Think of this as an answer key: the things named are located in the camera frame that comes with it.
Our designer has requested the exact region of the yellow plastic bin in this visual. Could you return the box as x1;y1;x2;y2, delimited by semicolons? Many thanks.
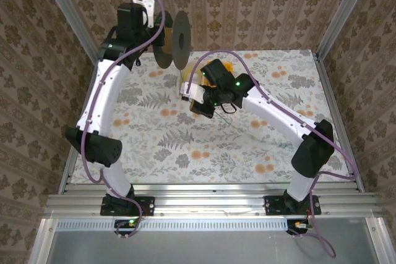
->
204;59;233;88

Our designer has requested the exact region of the white plastic bin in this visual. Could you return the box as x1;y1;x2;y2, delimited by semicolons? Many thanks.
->
178;61;207;96

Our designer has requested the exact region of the thin green cable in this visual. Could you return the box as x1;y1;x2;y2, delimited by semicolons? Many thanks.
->
213;111;236;129

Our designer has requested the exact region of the black cable spool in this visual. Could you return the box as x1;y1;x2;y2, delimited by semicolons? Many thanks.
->
151;9;191;70

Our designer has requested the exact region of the small black controller board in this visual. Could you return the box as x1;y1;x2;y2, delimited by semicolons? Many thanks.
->
114;219;140;236
286;219;313;236

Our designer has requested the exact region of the grey metal panel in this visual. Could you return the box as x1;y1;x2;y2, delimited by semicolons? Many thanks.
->
29;218;396;264

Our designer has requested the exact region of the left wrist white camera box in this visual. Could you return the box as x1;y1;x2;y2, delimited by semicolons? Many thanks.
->
131;0;155;28

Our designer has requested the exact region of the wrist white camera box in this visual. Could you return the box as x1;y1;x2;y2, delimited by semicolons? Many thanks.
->
180;80;207;103
131;0;155;28

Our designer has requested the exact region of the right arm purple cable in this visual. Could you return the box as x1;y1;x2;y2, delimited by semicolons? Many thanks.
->
187;49;361;258

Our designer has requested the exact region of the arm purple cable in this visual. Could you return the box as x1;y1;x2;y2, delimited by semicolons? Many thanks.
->
80;0;165;240
187;49;361;258

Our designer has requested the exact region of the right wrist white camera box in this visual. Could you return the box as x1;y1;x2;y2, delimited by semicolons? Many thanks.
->
180;80;207;103

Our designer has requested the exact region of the aluminium frame post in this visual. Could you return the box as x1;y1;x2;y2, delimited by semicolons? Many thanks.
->
315;0;377;61
34;0;103;62

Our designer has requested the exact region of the aluminium table side rail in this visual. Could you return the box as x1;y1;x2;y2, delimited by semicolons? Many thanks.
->
58;56;103;195
312;51;366;193

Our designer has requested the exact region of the aluminium mounting rail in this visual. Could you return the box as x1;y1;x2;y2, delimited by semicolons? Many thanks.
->
43;183;383;219

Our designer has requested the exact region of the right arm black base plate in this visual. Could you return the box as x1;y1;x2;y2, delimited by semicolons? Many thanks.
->
264;195;322;216

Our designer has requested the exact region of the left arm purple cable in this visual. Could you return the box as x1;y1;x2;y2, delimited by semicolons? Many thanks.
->
80;0;165;240

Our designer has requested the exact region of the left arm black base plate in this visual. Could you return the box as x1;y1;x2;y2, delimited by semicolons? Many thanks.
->
100;196;155;217

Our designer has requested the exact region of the slotted grey cable duct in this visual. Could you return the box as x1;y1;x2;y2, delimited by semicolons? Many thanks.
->
55;219;290;232

